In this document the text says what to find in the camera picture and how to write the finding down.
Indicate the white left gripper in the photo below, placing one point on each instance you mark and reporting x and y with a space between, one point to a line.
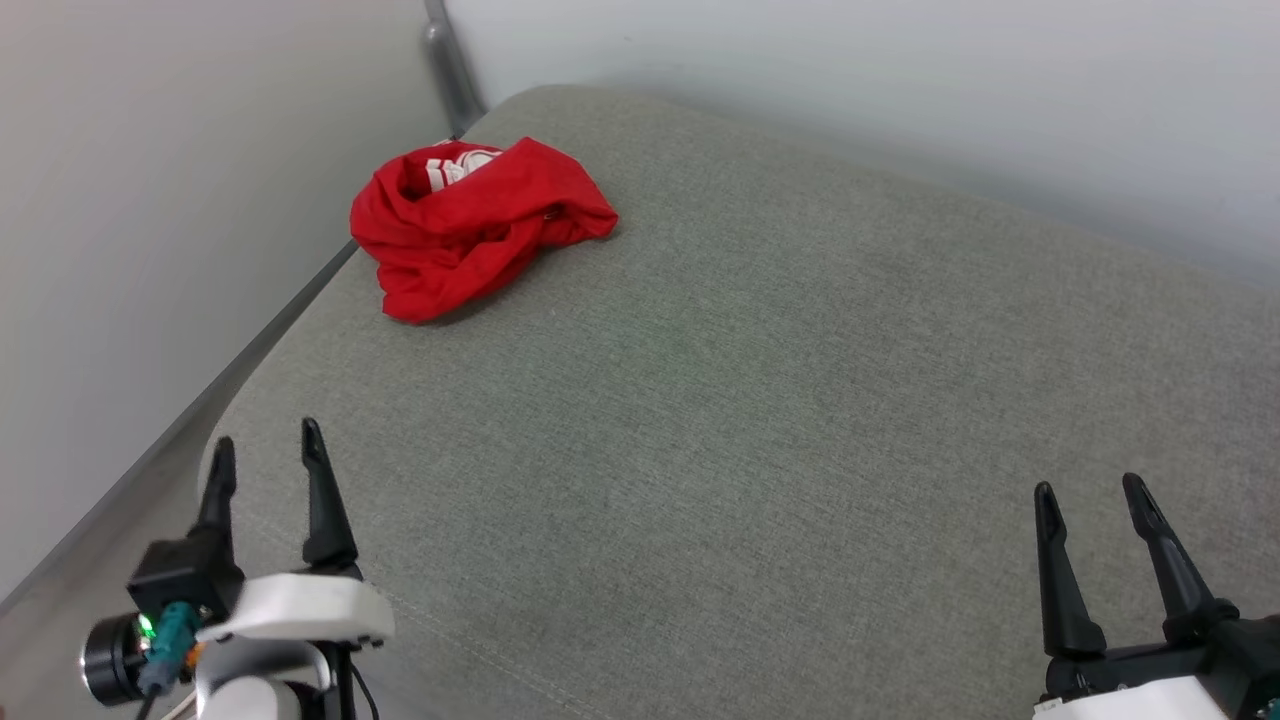
310 608

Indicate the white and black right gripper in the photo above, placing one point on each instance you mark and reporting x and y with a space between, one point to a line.
1180 690

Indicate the red and white jersey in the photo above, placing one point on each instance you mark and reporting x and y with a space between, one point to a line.
470 230

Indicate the grey-green fabric sofa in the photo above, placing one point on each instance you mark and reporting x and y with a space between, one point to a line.
760 400

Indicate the grey metal pole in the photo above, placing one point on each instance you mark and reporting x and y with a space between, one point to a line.
452 65

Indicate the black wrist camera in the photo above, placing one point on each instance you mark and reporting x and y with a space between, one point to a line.
180 575

